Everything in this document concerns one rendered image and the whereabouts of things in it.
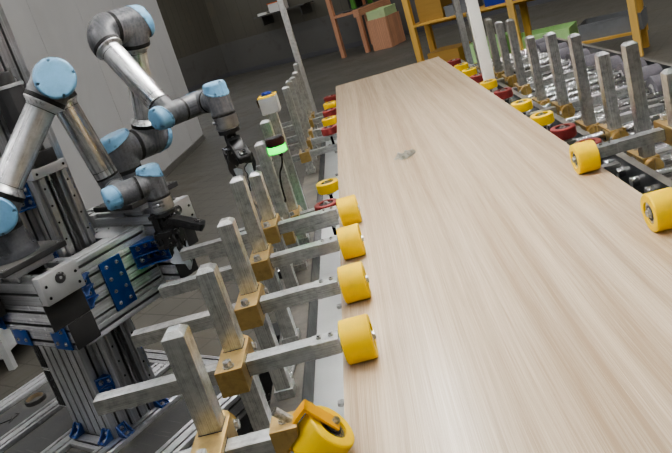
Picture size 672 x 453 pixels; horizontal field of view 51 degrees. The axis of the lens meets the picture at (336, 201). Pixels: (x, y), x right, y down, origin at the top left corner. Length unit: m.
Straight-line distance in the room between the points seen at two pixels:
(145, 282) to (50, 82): 0.81
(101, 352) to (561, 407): 1.91
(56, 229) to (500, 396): 1.77
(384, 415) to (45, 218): 1.65
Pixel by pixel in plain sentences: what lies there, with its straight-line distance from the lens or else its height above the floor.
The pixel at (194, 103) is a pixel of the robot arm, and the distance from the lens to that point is 2.29.
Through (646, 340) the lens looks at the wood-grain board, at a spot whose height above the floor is 0.90.
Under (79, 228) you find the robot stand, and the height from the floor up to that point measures 1.01.
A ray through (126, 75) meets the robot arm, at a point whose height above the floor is 1.45.
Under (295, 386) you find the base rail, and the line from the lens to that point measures 1.68.
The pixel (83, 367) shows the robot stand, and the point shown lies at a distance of 2.71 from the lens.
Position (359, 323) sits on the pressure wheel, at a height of 0.98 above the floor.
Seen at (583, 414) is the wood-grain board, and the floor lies 0.90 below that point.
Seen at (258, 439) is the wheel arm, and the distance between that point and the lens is 1.08.
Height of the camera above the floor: 1.53
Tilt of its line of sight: 16 degrees down
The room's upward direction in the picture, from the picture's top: 17 degrees counter-clockwise
